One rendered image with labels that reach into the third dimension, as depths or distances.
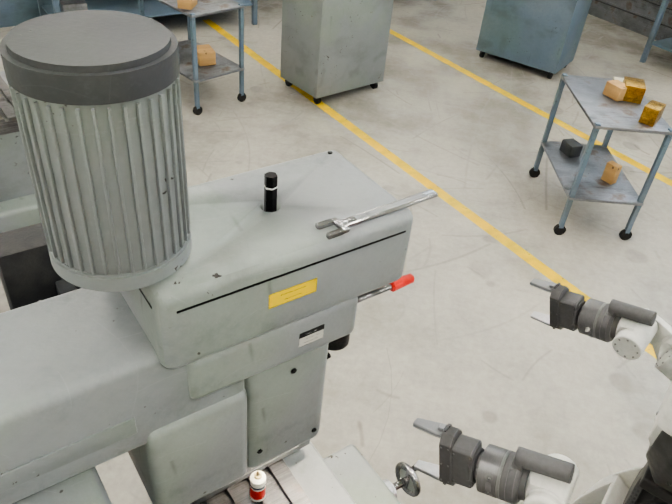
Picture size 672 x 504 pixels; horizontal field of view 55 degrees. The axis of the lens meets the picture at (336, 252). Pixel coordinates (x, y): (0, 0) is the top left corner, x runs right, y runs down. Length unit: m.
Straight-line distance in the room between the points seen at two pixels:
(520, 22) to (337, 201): 6.17
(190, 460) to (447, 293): 2.87
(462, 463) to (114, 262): 0.72
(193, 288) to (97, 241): 0.15
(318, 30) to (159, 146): 4.82
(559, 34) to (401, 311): 4.09
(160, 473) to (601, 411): 2.71
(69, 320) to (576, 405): 2.85
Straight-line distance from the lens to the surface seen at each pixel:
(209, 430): 1.19
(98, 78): 0.77
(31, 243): 1.34
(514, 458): 1.22
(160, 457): 1.18
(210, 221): 1.05
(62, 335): 1.08
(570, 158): 5.02
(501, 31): 7.29
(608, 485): 1.65
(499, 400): 3.42
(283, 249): 0.99
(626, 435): 3.54
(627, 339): 1.57
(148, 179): 0.84
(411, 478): 2.18
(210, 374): 1.08
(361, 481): 2.08
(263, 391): 1.23
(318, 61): 5.69
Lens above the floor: 2.50
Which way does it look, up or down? 38 degrees down
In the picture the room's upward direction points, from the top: 6 degrees clockwise
